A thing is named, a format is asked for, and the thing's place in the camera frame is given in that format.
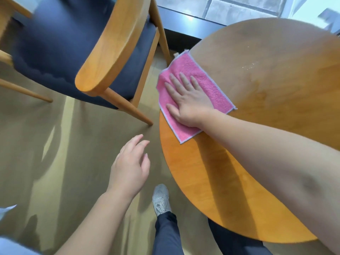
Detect person's left hand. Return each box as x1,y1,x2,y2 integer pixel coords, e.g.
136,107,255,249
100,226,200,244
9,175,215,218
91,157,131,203
106,134,151,201

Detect person's right hand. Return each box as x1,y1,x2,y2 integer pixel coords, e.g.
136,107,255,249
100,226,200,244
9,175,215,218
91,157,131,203
164,72,221,131

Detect pink cleaning cloth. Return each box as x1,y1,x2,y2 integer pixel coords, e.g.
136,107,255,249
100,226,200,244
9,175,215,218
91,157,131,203
156,50,237,145

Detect person's left forearm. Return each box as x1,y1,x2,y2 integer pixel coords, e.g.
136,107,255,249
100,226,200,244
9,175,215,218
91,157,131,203
54,191,137,255

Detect person's right forearm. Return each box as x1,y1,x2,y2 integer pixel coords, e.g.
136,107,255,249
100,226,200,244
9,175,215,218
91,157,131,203
202,110,340,255

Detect grey sneaker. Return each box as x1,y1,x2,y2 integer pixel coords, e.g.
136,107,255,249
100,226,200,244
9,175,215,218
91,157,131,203
152,184,172,217

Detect black window sill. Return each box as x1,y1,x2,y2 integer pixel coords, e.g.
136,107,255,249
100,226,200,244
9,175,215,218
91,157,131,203
156,5,230,52

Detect person's left trouser leg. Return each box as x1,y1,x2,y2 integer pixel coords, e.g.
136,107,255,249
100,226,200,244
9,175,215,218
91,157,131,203
152,211,185,255

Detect person's trouser leg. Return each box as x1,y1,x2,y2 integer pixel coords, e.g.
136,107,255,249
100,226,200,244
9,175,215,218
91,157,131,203
152,211,185,255
208,218,274,255

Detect wooden chair with dark seat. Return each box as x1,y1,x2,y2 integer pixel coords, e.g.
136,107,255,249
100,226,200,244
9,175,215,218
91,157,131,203
0,0,173,127

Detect person's right trouser leg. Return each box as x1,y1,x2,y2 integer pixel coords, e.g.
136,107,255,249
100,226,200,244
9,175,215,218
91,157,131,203
208,218,274,255

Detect person's white shirt sleeve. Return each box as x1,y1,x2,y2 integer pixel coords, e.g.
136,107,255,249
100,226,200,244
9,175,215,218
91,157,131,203
0,204,41,255

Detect window with grey frame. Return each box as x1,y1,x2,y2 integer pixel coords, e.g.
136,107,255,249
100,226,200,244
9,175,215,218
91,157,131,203
157,0,288,26

